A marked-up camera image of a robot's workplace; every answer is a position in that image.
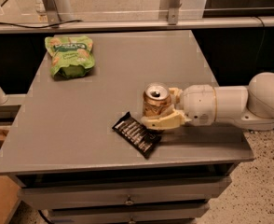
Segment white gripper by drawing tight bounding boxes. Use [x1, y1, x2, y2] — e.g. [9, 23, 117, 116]
[141, 85, 216, 131]

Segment orange soda can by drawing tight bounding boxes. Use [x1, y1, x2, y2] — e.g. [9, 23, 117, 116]
[143, 82, 171, 117]

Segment black chocolate rxbar wrapper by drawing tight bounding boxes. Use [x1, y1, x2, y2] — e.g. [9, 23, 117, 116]
[112, 112, 161, 159]

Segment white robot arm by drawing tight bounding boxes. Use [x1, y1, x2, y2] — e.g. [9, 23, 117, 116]
[142, 73, 274, 131]

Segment upper grey drawer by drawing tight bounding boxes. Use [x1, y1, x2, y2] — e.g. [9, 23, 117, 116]
[19, 176, 231, 209]

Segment grey drawer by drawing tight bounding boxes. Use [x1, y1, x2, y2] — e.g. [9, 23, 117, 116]
[19, 176, 231, 209]
[49, 203, 209, 224]

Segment lower grey drawer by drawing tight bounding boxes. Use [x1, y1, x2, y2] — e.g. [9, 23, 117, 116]
[49, 203, 209, 224]

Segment green chip bag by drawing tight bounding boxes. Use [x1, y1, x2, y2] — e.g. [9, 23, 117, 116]
[45, 35, 95, 78]

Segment grey drawer cabinet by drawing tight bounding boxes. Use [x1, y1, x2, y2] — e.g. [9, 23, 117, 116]
[0, 31, 253, 212]

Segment right metal bracket post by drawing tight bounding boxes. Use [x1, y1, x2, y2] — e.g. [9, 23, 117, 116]
[158, 0, 182, 25]

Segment metal bracket post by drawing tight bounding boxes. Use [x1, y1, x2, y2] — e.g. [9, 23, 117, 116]
[158, 0, 182, 25]
[42, 0, 60, 26]

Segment grey metal rail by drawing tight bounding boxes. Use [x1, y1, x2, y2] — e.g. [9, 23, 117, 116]
[0, 17, 274, 34]

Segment black cable on rail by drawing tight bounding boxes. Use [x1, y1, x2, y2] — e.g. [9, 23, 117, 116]
[0, 19, 84, 29]

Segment white pipe behind bracket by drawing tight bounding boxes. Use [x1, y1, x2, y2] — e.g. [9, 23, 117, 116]
[35, 0, 74, 22]

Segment left metal bracket post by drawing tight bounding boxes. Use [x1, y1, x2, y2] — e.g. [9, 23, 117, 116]
[42, 0, 60, 26]

